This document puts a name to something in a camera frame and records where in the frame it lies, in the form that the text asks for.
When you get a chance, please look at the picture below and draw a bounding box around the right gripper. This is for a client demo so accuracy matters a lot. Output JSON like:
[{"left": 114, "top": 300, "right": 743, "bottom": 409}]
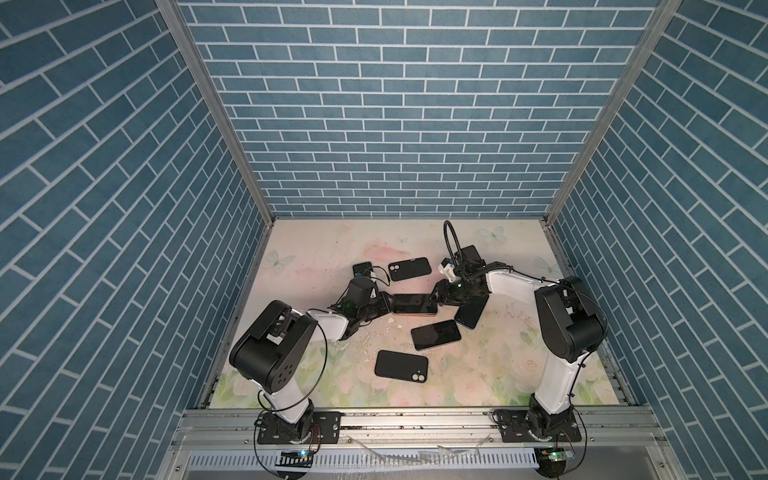
[{"left": 426, "top": 276, "right": 479, "bottom": 306}]

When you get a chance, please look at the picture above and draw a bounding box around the light blue phone case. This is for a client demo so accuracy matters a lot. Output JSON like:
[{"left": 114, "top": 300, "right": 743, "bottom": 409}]
[{"left": 352, "top": 262, "right": 373, "bottom": 277}]

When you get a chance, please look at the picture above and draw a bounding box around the black phone case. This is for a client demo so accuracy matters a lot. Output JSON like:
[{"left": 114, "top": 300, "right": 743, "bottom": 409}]
[
  {"left": 374, "top": 350, "right": 429, "bottom": 383},
  {"left": 388, "top": 257, "right": 432, "bottom": 282}
]

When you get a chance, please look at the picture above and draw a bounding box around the purple-edged black phone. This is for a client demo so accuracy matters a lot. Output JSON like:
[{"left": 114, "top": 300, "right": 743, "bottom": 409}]
[{"left": 391, "top": 293, "right": 439, "bottom": 316}]

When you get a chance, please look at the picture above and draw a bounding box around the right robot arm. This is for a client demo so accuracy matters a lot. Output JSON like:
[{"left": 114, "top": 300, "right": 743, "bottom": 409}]
[{"left": 434, "top": 245, "right": 608, "bottom": 440}]

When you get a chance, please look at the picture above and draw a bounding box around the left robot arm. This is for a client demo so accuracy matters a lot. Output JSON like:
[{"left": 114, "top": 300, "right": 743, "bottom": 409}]
[{"left": 229, "top": 276, "right": 392, "bottom": 441}]

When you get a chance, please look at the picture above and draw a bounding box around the blue-edged black phone right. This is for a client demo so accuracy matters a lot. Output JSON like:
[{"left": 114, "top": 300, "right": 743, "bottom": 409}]
[{"left": 454, "top": 296, "right": 489, "bottom": 330}]

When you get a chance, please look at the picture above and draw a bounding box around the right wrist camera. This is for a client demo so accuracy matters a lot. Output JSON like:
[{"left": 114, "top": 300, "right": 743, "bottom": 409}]
[{"left": 437, "top": 258, "right": 459, "bottom": 283}]

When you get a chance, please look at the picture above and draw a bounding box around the right camera black cable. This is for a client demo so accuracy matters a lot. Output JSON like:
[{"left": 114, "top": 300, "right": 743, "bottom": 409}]
[{"left": 442, "top": 219, "right": 466, "bottom": 271}]

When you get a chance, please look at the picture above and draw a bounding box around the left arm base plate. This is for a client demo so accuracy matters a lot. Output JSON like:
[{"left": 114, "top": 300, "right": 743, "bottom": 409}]
[{"left": 256, "top": 410, "right": 342, "bottom": 446}]

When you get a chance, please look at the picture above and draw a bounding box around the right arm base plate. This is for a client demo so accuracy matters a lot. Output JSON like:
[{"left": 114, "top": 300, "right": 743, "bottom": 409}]
[{"left": 490, "top": 407, "right": 583, "bottom": 443}]

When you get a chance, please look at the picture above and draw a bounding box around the white slotted cable duct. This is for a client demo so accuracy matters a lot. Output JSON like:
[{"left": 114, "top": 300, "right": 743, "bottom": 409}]
[{"left": 187, "top": 448, "right": 539, "bottom": 473}]

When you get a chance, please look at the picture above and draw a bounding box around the aluminium front rail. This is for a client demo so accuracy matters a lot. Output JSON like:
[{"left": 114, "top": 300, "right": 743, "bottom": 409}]
[{"left": 171, "top": 406, "right": 667, "bottom": 451}]

